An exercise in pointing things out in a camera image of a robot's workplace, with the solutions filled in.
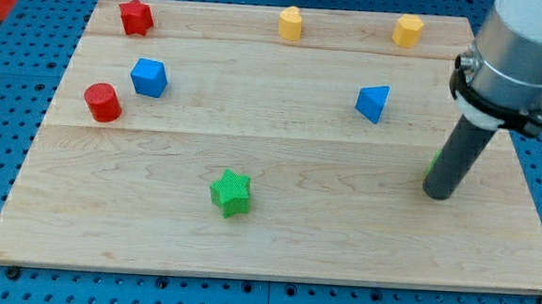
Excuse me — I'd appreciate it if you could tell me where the green star block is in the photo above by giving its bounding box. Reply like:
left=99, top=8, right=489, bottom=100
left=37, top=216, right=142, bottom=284
left=209, top=169, right=251, bottom=218

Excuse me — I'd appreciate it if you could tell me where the red star block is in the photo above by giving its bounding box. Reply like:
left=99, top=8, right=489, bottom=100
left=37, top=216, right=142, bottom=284
left=119, top=0, right=153, bottom=36

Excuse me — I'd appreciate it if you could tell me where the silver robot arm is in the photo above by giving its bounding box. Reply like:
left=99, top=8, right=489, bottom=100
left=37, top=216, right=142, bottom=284
left=422, top=0, right=542, bottom=200

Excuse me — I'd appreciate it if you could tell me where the green circle block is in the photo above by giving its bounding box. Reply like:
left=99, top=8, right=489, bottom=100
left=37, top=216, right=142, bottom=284
left=425, top=150, right=442, bottom=176

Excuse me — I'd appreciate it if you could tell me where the wooden board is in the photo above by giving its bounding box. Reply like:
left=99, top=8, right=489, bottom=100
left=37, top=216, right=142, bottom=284
left=0, top=0, right=542, bottom=295

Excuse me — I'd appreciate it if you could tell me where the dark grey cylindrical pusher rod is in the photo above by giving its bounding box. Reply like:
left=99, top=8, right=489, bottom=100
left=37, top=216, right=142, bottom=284
left=422, top=116, right=496, bottom=200

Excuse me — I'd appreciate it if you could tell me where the yellow hexagon block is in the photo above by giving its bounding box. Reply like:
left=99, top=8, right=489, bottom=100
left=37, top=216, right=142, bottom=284
left=391, top=14, right=425, bottom=48

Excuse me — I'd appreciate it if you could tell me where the blue cube block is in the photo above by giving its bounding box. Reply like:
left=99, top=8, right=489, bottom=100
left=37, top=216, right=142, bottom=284
left=131, top=58, right=167, bottom=98

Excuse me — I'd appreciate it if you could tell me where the yellow heart block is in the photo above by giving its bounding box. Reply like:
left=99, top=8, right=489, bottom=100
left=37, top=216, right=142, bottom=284
left=278, top=6, right=303, bottom=41

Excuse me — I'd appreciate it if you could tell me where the blue triangle block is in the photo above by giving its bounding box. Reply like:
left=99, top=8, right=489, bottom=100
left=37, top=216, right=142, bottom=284
left=355, top=86, right=390, bottom=123

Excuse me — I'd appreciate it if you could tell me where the red cylinder block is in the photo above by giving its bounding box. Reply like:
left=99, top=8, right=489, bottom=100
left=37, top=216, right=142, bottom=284
left=84, top=83, right=122, bottom=123

